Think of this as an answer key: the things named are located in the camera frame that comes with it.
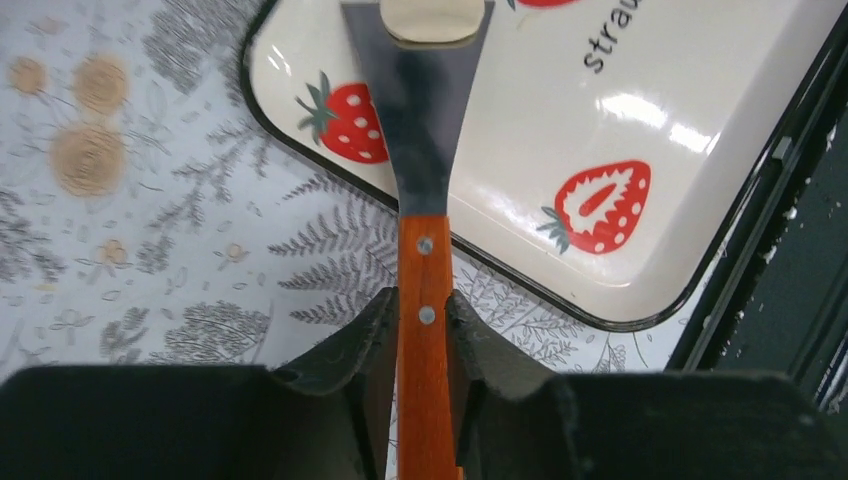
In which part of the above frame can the strawberry pattern rectangular tray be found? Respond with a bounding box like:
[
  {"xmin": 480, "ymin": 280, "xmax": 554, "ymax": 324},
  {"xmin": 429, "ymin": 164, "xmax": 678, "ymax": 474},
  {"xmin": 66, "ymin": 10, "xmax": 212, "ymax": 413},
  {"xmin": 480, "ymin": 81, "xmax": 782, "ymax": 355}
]
[{"xmin": 238, "ymin": 0, "xmax": 848, "ymax": 334}]

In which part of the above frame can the floral table mat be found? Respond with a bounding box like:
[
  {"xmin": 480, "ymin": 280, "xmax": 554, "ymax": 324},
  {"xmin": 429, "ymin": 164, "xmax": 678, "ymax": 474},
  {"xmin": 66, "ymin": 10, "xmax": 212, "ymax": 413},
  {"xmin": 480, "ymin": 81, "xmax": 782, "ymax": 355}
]
[{"xmin": 0, "ymin": 0, "xmax": 730, "ymax": 480}]

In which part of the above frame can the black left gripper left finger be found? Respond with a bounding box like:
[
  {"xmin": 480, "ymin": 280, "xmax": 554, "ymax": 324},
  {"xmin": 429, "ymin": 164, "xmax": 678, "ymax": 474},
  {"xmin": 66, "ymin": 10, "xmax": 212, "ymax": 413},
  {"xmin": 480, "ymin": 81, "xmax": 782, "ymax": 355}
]
[{"xmin": 1, "ymin": 288, "xmax": 399, "ymax": 479}]

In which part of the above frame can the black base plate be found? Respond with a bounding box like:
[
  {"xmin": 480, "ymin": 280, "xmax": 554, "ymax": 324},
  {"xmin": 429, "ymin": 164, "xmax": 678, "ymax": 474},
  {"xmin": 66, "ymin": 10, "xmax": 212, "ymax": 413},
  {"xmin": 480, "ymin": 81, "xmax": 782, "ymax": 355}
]
[{"xmin": 668, "ymin": 15, "xmax": 847, "ymax": 405}]

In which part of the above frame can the small dough ball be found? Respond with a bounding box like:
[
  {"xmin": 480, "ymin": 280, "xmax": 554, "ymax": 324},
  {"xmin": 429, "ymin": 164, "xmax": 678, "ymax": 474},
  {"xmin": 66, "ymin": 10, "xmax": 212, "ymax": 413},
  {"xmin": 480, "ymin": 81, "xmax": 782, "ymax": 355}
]
[{"xmin": 378, "ymin": 0, "xmax": 485, "ymax": 46}]

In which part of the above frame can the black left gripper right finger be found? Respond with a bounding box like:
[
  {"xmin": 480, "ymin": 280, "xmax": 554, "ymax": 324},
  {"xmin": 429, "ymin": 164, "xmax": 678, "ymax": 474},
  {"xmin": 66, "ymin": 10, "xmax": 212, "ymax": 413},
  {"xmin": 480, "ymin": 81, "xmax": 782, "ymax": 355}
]
[{"xmin": 445, "ymin": 292, "xmax": 847, "ymax": 479}]

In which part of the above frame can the metal scraper orange handle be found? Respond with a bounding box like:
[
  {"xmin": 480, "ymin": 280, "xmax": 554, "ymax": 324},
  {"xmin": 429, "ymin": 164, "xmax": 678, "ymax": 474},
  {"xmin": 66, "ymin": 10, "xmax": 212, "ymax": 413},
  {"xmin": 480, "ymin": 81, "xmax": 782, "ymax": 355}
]
[{"xmin": 341, "ymin": 1, "xmax": 494, "ymax": 479}]

